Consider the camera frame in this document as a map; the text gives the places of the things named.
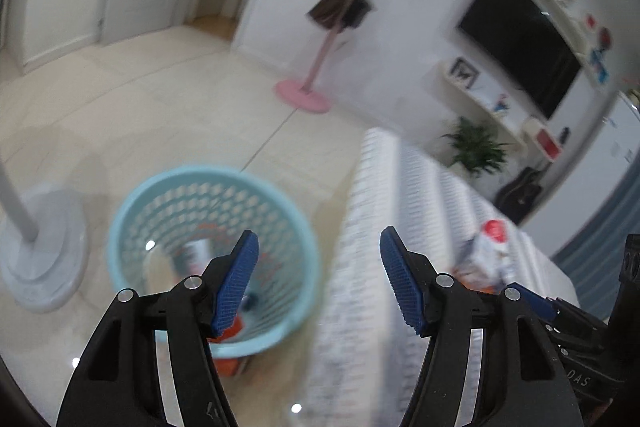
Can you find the green potted plant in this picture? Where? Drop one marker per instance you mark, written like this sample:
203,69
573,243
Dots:
475,147

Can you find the red and white storage box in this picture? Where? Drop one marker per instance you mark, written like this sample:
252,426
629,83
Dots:
547,144

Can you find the black and white picture frame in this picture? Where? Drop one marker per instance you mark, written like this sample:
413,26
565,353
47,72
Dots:
463,72

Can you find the black flat television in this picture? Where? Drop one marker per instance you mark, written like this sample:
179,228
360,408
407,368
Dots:
520,42

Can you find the white television shelf unit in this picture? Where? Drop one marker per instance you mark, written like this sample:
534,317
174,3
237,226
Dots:
492,104

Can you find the orange packet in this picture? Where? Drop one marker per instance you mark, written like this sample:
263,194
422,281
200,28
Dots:
231,347

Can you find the blue grey curtain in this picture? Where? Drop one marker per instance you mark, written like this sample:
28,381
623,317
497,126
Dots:
600,227

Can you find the white textured tablecloth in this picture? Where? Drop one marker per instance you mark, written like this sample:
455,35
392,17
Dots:
380,187

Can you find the light blue perforated plastic basket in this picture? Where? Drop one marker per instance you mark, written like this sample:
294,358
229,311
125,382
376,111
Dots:
150,227

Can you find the pink coat rack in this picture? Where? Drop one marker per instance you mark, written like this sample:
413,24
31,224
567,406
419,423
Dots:
320,62

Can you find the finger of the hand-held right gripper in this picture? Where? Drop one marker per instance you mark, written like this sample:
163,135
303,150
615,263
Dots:
536,302

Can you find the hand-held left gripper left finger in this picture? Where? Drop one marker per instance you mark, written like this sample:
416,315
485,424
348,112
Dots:
235,283

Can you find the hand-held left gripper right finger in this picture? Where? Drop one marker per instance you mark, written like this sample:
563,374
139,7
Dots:
401,287

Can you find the black guitar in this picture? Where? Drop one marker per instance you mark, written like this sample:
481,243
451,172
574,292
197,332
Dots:
520,194

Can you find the white floor fan stand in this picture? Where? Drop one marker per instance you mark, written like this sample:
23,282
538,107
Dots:
37,252

